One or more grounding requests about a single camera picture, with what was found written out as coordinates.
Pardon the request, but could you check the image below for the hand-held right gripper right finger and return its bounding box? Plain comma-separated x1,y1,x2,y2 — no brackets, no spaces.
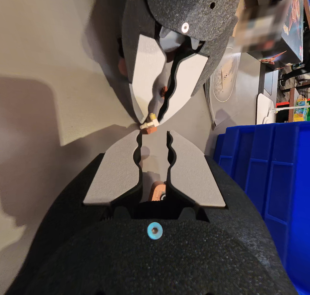
166,130,226,208

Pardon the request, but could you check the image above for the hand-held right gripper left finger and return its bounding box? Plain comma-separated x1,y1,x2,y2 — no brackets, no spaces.
83,130,143,206

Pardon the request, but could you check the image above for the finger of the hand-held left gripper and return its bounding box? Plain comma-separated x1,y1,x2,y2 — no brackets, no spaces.
128,33,167,125
157,53,210,126

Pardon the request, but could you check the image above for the brown brick assembly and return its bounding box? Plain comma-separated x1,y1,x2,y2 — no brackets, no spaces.
149,181,167,202

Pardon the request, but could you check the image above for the brown white tan brick cluster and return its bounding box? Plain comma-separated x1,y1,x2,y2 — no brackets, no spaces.
139,112,159,135

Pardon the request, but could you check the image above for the stack of blue plastic bins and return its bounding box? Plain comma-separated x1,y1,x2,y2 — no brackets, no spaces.
213,121,310,295

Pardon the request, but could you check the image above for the grey desk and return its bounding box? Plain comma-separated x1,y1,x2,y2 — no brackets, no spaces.
0,0,279,259

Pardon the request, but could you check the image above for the grey instruction booklet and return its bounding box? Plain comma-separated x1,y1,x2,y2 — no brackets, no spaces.
205,47,243,130

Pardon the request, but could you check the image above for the white rounded flat plate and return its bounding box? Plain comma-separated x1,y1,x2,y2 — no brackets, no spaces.
256,93,276,125

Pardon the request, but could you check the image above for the printed cardboard box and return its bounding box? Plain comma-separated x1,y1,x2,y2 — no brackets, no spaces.
281,0,306,63

